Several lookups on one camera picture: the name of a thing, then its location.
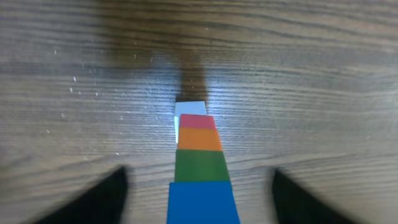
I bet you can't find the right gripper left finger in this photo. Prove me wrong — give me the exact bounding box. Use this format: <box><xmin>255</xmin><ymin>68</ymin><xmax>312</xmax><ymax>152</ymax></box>
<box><xmin>34</xmin><ymin>166</ymin><xmax>130</xmax><ymax>224</ymax></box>

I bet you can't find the blue cube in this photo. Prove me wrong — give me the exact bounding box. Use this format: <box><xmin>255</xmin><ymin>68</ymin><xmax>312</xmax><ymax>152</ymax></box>
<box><xmin>166</xmin><ymin>180</ymin><xmax>241</xmax><ymax>224</ymax></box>

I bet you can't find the orange cube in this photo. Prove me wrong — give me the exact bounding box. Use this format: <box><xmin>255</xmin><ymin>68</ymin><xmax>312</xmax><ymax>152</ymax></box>
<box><xmin>177</xmin><ymin>126</ymin><xmax>224</xmax><ymax>152</ymax></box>

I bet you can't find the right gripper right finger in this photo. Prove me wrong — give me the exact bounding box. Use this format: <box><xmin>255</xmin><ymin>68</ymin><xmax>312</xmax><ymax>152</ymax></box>
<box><xmin>272</xmin><ymin>167</ymin><xmax>358</xmax><ymax>224</ymax></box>

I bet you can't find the red cube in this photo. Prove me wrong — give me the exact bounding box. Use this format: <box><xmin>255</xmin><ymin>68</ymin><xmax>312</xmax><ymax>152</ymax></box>
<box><xmin>179</xmin><ymin>113</ymin><xmax>217</xmax><ymax>130</ymax></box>

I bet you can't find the green cube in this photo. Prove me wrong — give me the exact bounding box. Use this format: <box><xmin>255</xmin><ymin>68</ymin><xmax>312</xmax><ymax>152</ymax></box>
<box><xmin>174</xmin><ymin>149</ymin><xmax>231</xmax><ymax>183</ymax></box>

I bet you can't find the white cube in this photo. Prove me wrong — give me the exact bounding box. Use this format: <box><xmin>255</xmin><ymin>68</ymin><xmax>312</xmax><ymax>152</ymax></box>
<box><xmin>174</xmin><ymin>101</ymin><xmax>208</xmax><ymax>144</ymax></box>

